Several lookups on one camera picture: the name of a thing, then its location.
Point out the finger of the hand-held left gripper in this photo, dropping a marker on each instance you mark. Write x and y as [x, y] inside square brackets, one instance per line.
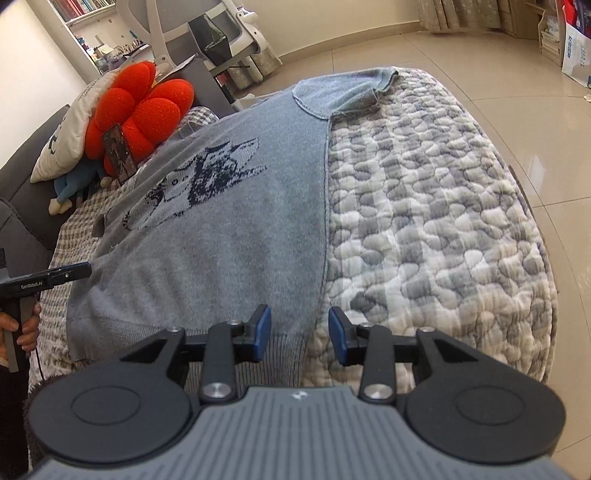
[69, 273]

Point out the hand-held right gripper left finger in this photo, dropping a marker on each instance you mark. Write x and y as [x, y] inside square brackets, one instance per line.
[263, 325]

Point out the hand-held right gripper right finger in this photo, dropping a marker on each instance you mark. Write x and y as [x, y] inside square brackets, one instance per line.
[337, 330]

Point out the grey knitted sweater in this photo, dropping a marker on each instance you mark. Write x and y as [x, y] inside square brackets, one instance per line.
[231, 230]

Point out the person's left hand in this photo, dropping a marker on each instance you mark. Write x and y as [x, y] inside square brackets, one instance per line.
[30, 330]

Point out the blue plush toy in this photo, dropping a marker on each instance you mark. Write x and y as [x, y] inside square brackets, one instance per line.
[76, 180]

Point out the white printed pillow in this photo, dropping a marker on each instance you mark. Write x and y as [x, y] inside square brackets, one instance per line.
[64, 138]

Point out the grey checked quilted blanket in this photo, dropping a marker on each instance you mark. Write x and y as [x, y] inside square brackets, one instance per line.
[415, 207]

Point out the red flower-shaped cushion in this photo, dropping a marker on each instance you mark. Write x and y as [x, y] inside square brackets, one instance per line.
[152, 110]

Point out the white bookshelf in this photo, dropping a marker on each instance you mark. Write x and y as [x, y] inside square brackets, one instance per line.
[83, 18]

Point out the white office chair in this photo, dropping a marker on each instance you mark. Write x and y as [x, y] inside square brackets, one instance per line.
[166, 27]

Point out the grey star curtain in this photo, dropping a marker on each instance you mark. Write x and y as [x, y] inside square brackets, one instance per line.
[457, 14]

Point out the wooden desk with shelves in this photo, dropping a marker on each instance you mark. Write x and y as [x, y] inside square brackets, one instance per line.
[526, 18]

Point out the white shopping bag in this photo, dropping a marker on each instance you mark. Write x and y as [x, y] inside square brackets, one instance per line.
[577, 55]
[577, 11]

